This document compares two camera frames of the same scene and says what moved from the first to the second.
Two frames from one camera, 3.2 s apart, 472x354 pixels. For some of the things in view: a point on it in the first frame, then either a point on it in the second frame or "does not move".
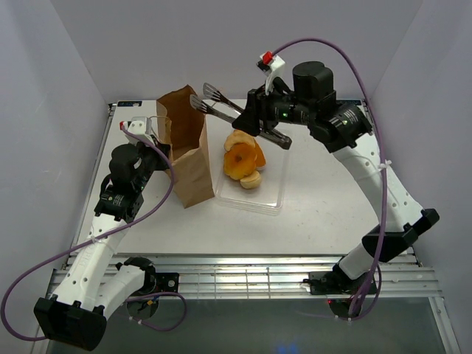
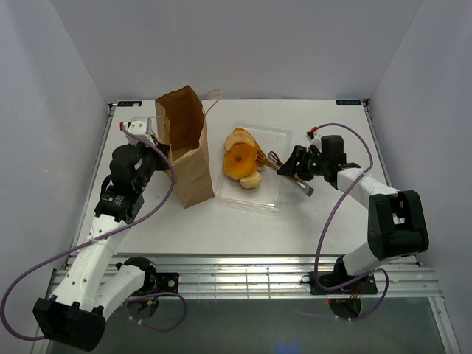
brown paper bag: [189, 150] does not move
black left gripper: [165, 148] does not move
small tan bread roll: [251, 181] does not move
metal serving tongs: [213, 94] → [275, 163]
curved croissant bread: [237, 136] does not move
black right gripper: [256, 110] → [299, 155]
